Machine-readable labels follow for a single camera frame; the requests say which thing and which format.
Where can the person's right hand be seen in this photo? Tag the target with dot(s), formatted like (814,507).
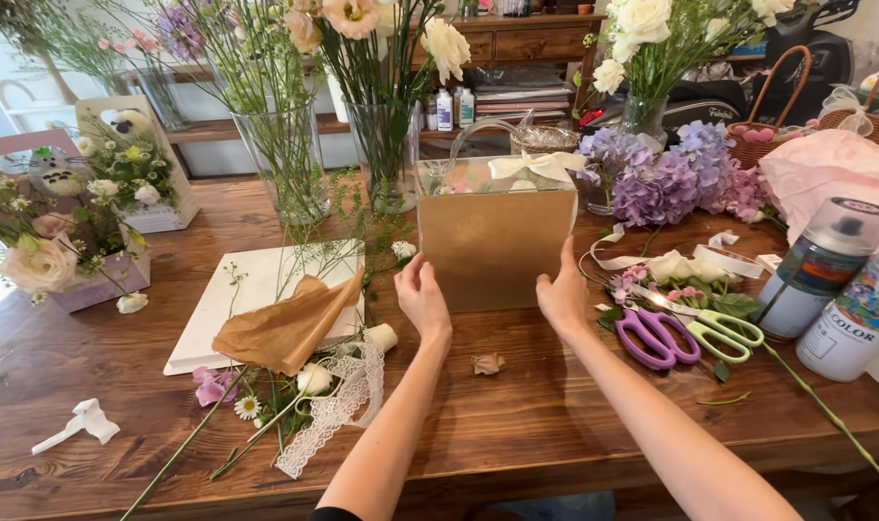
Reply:
(564,300)

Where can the spray can with clear cap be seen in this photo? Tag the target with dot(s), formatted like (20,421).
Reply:
(819,271)

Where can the white tape roll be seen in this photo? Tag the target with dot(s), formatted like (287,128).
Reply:
(729,262)

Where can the white flat board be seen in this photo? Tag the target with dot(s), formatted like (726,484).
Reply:
(266,282)

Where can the white chair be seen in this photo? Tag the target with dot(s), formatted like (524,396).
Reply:
(31,108)

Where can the stack of papers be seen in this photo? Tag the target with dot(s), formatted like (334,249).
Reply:
(523,98)

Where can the small white flower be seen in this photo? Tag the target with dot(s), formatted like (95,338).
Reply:
(404,250)

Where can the thin green leaf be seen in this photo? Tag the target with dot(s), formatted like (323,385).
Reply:
(725,399)

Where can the purple box flower arrangement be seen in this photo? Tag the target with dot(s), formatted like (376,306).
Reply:
(56,246)

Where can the pink tissue paper heap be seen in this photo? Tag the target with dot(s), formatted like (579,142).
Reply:
(830,177)

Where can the glass vase with purple flowers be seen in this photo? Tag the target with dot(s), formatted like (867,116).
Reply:
(164,79)

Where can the person's right fingers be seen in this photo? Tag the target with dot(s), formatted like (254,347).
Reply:
(567,257)

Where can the brown tissue paper sheet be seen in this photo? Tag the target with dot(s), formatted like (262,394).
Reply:
(287,329)

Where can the small wicker basket with cellophane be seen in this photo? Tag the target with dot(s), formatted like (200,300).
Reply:
(548,137)

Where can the glass vase with white roses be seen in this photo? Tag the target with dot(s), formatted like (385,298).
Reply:
(646,65)

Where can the wicker basket with white bow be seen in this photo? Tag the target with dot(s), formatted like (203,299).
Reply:
(877,127)

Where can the black sleeve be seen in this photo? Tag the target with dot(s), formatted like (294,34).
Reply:
(332,514)

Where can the purple hydrangea bunch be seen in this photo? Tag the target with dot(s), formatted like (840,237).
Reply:
(664,181)

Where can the glass vase with cream flowers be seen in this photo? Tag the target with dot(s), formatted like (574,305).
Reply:
(381,137)

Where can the small pink flower sprigs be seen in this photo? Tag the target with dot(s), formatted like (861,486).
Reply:
(638,278)

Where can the cream ribbon bow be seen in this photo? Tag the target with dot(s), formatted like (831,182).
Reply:
(537,166)

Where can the wooden console table with drawers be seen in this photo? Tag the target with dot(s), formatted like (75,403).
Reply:
(533,43)

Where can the white ribbon spool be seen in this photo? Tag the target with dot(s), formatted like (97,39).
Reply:
(383,337)

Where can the cream rose head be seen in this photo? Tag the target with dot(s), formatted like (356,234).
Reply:
(682,268)

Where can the white plastic bottle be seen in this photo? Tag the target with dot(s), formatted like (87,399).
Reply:
(444,110)
(467,108)

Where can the black bag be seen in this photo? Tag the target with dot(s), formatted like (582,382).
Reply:
(700,105)

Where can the white daisy flower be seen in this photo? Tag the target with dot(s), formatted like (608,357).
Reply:
(248,407)

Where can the brown wicker basket pink eggs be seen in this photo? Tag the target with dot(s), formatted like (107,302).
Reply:
(761,141)

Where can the white rose bud with stem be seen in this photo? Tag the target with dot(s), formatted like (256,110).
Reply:
(314,378)

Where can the loose white flower head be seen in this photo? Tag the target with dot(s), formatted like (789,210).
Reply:
(132,302)

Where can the white lace ribbon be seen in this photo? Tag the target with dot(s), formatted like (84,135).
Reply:
(342,409)

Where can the person's left fingers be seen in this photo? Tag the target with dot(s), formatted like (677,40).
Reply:
(413,275)

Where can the white spray can colourful label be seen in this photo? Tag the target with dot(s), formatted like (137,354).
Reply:
(855,325)

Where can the pink cut flower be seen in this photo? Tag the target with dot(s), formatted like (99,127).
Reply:
(211,387)

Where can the person's left hand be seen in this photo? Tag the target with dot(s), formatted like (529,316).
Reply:
(423,304)

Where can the cream ribbon strip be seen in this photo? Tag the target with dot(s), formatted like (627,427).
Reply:
(609,257)

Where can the crumpled white paper scrap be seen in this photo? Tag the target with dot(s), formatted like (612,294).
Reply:
(88,421)

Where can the crumpled brown paper scrap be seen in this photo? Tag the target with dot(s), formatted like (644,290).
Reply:
(488,364)

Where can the white box flower arrangement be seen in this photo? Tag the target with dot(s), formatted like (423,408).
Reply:
(139,177)

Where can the glass vase with thin greenery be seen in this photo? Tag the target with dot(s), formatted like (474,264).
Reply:
(284,159)

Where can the long green stem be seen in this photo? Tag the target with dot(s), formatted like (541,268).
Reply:
(823,409)

